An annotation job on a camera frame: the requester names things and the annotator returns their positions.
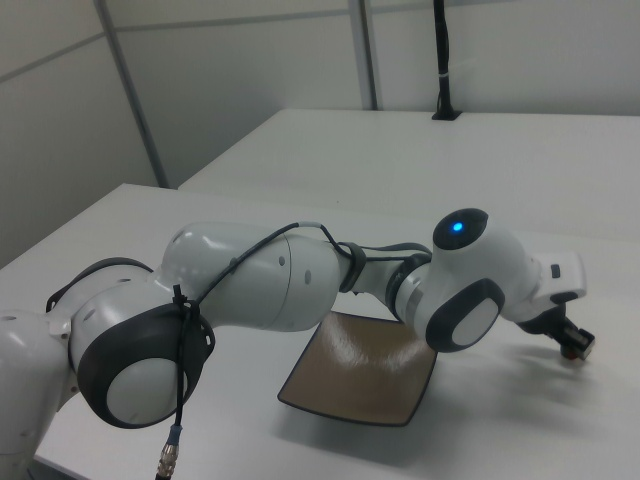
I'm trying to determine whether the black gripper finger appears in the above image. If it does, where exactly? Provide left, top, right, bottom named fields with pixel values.
left=557, top=323, right=597, bottom=361

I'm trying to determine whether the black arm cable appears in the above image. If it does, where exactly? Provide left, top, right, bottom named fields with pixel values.
left=153, top=219, right=432, bottom=480

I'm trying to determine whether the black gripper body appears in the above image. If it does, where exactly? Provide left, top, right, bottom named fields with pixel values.
left=516, top=302, right=571, bottom=343

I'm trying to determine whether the black cable post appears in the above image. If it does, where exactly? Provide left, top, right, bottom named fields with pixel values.
left=431, top=0, right=464, bottom=123

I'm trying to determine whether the square brown ceramic plate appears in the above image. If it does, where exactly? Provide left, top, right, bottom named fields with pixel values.
left=276, top=311, right=438, bottom=428

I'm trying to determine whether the grey partition frame post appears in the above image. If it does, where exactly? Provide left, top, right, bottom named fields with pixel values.
left=348, top=0, right=380, bottom=112
left=92, top=0, right=172, bottom=190

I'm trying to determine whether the white neighbouring table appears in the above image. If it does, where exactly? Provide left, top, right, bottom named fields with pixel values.
left=177, top=108, right=640, bottom=242

